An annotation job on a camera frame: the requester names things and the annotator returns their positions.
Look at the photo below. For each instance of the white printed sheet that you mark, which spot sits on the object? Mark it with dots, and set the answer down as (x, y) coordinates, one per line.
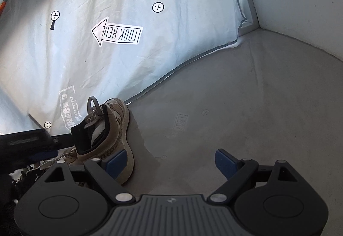
(160, 51)

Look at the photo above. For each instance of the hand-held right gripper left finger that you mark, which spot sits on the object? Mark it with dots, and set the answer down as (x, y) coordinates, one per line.
(118, 162)

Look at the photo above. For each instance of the beige lace-up sneaker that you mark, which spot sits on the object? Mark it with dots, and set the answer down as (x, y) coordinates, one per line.
(67, 157)
(118, 123)

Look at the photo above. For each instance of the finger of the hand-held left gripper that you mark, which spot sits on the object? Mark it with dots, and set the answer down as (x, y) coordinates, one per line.
(64, 142)

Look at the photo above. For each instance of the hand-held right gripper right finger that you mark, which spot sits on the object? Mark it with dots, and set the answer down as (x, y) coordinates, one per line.
(226, 162)

